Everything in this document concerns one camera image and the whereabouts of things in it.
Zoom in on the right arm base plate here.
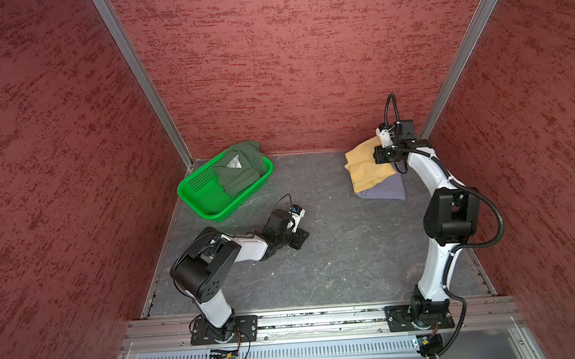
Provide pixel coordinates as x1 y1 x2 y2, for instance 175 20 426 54
384 300 455 332

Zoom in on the green plastic basket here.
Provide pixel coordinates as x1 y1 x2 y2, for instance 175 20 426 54
177 151 274 222

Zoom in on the lavender skirt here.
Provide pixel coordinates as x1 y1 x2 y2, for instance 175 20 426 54
356 173 406 201

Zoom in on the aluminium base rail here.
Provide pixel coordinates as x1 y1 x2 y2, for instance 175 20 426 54
121 296 527 353

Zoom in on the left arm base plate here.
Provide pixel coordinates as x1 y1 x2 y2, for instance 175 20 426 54
189 315 258 346

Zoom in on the dark green skirt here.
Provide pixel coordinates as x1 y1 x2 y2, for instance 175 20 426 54
213 140 267 196

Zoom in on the white slotted cable duct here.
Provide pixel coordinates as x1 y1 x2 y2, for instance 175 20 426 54
137 336 419 359

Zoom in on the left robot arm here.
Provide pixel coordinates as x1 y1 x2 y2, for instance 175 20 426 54
170 204 309 344

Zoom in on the aluminium corner post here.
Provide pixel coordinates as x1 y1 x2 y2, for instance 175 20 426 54
91 0 195 173
419 0 498 139

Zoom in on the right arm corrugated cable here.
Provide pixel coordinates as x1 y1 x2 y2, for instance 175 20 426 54
382 84 515 359

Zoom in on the yellow skirt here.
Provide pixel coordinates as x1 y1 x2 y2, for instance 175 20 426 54
345 137 397 194

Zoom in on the right aluminium corner post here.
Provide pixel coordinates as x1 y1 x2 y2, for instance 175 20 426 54
419 0 498 139

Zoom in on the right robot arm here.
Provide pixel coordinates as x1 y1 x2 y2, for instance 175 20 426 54
373 120 480 331

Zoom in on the left aluminium corner post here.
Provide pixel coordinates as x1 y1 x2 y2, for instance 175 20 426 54
91 0 195 173

